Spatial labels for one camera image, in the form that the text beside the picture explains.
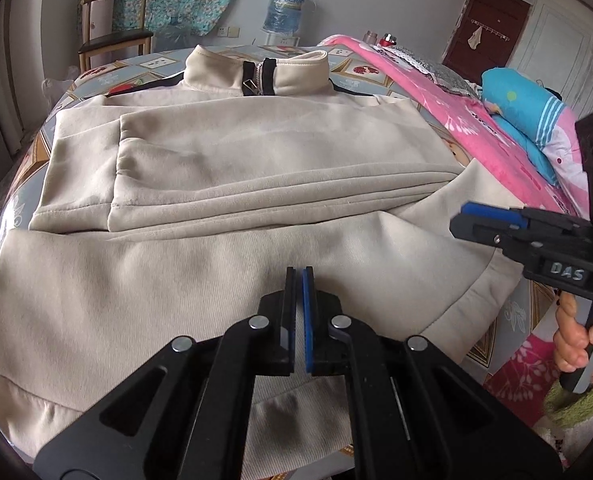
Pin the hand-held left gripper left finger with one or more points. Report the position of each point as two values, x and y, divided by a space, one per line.
289 320

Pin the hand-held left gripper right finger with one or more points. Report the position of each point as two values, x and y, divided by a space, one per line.
308 320

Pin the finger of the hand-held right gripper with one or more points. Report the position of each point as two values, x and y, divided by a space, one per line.
481 235
491 214

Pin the beige zip jacket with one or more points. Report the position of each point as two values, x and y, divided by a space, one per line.
226 185

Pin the person's right forearm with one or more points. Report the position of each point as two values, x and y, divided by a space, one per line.
586 402

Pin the person's right hand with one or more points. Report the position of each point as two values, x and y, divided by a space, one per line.
566 340

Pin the blue plush pillow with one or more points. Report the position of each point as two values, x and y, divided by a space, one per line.
531 110

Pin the pink floral blanket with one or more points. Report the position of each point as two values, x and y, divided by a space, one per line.
436 110

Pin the silver lace cloth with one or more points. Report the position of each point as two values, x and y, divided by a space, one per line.
426 67

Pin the cloth hanging on door hook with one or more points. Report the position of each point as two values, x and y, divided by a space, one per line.
474 39

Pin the white panelled door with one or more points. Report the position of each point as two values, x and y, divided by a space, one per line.
571 45

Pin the dark red door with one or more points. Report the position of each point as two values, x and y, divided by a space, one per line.
486 15

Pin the red small bottle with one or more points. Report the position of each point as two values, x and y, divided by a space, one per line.
387 39

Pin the pink glass jar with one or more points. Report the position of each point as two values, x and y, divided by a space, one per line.
369 36

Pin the white water dispenser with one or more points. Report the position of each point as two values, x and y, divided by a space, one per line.
281 40

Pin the fruit print tablecloth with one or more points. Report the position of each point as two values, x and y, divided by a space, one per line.
161 62

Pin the blue water dispenser bottle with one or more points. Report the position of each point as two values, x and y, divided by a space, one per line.
285 10

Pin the empty clear water jug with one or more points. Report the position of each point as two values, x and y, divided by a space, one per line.
174 35

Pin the clear plastic bag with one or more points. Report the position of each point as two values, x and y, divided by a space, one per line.
59 91

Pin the wooden chair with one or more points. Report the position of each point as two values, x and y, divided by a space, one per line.
114 42

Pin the grey curtain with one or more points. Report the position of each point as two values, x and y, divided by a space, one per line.
21 75

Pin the wall socket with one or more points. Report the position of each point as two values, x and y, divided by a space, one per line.
228 31

